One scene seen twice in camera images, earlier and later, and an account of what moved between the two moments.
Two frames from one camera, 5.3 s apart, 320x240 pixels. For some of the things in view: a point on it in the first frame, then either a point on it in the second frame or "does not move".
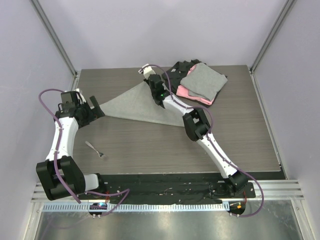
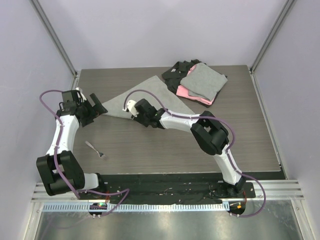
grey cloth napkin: (138, 103) does not move
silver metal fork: (101, 154) does not move
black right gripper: (146, 80) to (138, 118)
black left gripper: (94, 113) does not move
